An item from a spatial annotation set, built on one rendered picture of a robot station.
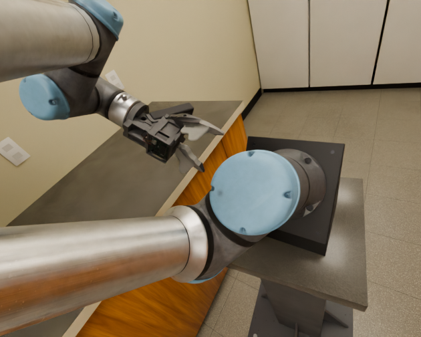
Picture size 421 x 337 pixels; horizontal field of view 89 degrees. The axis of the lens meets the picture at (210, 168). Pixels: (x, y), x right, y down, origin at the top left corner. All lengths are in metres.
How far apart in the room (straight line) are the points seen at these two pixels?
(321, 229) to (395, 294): 1.12
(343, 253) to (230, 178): 0.36
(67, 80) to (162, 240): 0.30
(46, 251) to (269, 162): 0.25
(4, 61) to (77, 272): 0.18
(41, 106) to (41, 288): 0.31
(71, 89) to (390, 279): 1.62
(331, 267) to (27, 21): 0.60
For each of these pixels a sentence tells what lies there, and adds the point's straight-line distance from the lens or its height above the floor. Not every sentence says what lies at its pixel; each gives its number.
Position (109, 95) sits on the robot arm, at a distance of 0.53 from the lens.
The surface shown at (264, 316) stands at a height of 0.02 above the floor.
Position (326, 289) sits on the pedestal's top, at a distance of 0.55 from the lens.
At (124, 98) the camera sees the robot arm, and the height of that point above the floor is 1.32.
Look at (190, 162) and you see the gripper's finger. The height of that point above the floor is 1.14.
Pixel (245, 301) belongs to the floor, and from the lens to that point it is 1.54.
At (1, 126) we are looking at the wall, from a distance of 1.28.
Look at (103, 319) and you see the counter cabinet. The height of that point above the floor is 0.81.
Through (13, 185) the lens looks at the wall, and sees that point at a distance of 1.32.
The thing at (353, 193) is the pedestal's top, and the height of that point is 0.94.
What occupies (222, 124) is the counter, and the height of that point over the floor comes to 0.94.
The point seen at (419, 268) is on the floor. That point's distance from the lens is 1.70.
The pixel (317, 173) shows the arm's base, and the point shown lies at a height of 1.13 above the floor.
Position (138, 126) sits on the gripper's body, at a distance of 0.49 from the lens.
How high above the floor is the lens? 1.47
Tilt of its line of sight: 41 degrees down
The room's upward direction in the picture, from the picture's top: 23 degrees counter-clockwise
